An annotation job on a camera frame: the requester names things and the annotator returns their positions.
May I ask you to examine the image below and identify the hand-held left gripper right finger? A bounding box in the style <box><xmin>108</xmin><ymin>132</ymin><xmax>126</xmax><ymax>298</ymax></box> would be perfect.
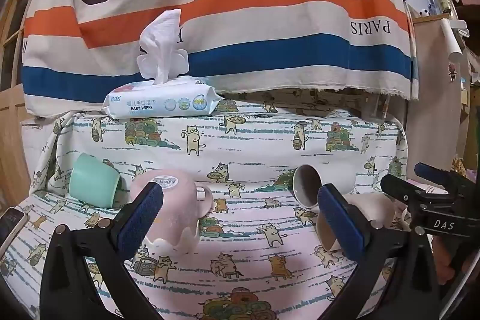
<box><xmin>317</xmin><ymin>184</ymin><xmax>440</xmax><ymax>320</ymax></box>

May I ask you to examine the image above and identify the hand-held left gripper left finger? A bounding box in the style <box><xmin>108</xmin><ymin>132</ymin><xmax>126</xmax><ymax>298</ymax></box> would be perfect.
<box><xmin>39</xmin><ymin>181</ymin><xmax>166</xmax><ymax>320</ymax></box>

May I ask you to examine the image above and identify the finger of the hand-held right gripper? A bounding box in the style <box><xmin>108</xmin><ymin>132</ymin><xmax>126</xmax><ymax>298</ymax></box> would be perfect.
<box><xmin>414</xmin><ymin>162</ymin><xmax>466</xmax><ymax>190</ymax></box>
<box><xmin>380</xmin><ymin>174</ymin><xmax>427</xmax><ymax>207</ymax></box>

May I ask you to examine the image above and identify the pink cup with handle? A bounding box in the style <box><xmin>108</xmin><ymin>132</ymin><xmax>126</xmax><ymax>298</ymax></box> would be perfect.
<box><xmin>129</xmin><ymin>170</ymin><xmax>214</xmax><ymax>255</ymax></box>

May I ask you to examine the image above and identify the beige cup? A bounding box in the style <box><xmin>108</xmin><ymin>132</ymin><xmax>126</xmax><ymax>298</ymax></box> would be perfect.
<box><xmin>316</xmin><ymin>193</ymin><xmax>398</xmax><ymax>253</ymax></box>

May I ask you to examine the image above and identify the white cup with grey inside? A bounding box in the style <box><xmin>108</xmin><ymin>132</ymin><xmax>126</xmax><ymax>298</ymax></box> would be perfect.
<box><xmin>292</xmin><ymin>164</ymin><xmax>357</xmax><ymax>210</ymax></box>

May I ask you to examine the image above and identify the mint green cup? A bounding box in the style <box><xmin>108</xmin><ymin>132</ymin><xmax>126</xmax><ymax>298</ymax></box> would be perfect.
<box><xmin>68</xmin><ymin>152</ymin><xmax>130</xmax><ymax>209</ymax></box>

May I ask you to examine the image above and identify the person's right hand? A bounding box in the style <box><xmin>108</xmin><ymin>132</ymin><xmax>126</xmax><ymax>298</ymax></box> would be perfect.
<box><xmin>430</xmin><ymin>235</ymin><xmax>480</xmax><ymax>292</ymax></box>

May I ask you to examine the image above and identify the white paper slip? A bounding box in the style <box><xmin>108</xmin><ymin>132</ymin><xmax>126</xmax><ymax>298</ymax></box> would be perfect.
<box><xmin>408</xmin><ymin>181</ymin><xmax>445</xmax><ymax>195</ymax></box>

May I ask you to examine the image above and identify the wooden shelf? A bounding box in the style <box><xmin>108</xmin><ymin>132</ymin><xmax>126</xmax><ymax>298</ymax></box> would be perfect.
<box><xmin>407</xmin><ymin>0</ymin><xmax>480</xmax><ymax>180</ymax></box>

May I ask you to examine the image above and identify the cat printed bed sheet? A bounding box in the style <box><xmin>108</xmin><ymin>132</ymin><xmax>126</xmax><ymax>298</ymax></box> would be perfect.
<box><xmin>0</xmin><ymin>89</ymin><xmax>413</xmax><ymax>320</ymax></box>

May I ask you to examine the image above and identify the baby wipes pack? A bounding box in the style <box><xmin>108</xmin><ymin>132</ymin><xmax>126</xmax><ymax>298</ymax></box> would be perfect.
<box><xmin>103</xmin><ymin>9</ymin><xmax>223</xmax><ymax>119</ymax></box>

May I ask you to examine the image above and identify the white smartphone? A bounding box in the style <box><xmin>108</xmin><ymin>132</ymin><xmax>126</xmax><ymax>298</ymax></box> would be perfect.
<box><xmin>0</xmin><ymin>208</ymin><xmax>29</xmax><ymax>258</ymax></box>

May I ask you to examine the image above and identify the white paper tube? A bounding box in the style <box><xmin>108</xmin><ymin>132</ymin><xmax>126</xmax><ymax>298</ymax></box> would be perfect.
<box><xmin>439</xmin><ymin>18</ymin><xmax>464</xmax><ymax>62</ymax></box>

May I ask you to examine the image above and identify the clear bottle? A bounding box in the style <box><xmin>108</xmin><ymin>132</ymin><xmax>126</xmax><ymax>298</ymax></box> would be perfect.
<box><xmin>431</xmin><ymin>0</ymin><xmax>457</xmax><ymax>15</ymax></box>

